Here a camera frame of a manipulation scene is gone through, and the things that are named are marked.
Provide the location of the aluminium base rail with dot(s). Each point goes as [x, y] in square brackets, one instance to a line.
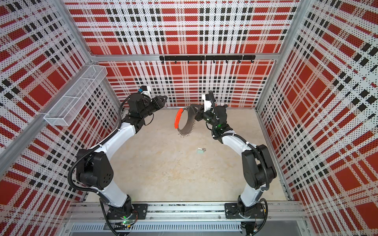
[276, 218]

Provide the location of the black wall hook rail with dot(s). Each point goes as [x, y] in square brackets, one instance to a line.
[208, 58]

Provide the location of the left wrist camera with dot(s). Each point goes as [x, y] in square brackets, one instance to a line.
[145, 90]

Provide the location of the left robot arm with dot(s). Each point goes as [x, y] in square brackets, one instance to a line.
[92, 170]

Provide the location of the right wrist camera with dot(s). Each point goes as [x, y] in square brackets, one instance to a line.
[208, 101]

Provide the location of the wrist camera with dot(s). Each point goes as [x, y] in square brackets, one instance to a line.
[145, 90]
[208, 101]

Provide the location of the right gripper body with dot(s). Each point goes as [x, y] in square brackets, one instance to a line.
[208, 117]

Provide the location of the white wire mesh basket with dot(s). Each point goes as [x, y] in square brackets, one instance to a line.
[65, 111]

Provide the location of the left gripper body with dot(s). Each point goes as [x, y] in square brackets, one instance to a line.
[150, 108]

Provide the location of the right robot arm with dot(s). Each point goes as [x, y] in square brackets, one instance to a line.
[257, 165]

